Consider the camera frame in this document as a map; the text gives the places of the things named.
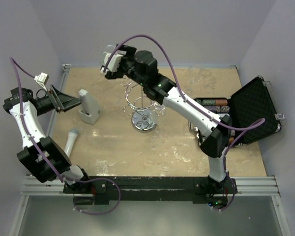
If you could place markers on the white handheld device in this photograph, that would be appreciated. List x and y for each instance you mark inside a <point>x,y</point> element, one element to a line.
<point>71,138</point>

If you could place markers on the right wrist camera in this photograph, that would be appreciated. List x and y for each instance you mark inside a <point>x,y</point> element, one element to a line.
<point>112,64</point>

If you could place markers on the chrome wine glass rack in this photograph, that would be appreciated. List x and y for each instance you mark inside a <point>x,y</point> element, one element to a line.
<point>139,108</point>

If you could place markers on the aluminium rail frame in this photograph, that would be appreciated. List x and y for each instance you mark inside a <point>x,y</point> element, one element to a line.
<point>112,148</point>

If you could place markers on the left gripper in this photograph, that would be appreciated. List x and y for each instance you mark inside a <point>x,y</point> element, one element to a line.
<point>57,98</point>

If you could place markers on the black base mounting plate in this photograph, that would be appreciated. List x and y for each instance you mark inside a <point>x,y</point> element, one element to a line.
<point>198,190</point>

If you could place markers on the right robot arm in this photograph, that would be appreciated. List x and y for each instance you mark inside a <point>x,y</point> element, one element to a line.
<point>142,68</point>

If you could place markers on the black poker chip case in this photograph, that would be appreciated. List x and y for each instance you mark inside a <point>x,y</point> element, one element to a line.
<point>249,104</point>

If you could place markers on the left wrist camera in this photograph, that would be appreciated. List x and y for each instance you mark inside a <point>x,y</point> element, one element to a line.
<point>42,80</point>

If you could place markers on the white charging stand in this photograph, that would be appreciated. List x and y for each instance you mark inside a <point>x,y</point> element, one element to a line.
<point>90,110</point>

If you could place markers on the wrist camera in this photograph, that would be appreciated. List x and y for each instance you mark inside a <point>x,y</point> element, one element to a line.
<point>112,64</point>
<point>42,80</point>

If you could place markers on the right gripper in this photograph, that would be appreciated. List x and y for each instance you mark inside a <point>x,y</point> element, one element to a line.
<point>130,54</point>

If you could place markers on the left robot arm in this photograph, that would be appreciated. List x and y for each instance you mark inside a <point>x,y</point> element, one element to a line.
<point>41,155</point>

